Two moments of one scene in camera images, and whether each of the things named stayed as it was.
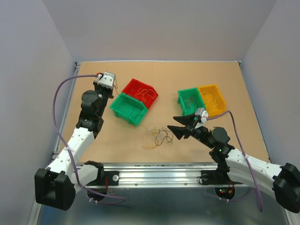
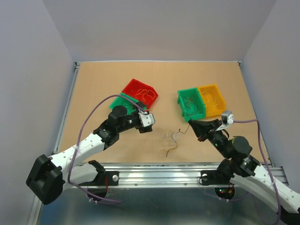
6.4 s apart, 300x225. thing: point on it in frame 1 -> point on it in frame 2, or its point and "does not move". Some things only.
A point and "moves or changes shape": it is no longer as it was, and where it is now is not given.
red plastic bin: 143,92 does not move
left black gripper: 97,86 -> 147,129
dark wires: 136,115 moves or changes shape
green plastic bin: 190,100 does not move
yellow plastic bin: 213,99 does not move
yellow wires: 142,91 does not move
